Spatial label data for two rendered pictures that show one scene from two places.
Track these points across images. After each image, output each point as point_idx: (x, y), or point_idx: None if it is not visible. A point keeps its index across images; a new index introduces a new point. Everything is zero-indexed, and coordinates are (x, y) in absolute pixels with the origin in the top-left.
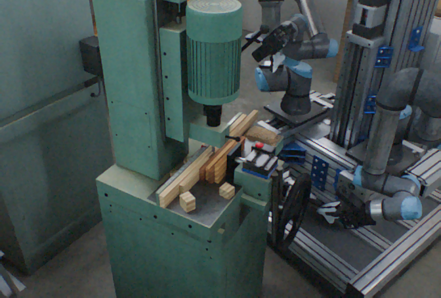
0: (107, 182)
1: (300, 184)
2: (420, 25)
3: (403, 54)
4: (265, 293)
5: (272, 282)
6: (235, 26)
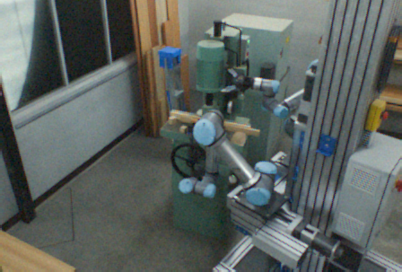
0: (197, 112)
1: (188, 144)
2: (333, 136)
3: (315, 150)
4: (222, 242)
5: (231, 245)
6: (203, 54)
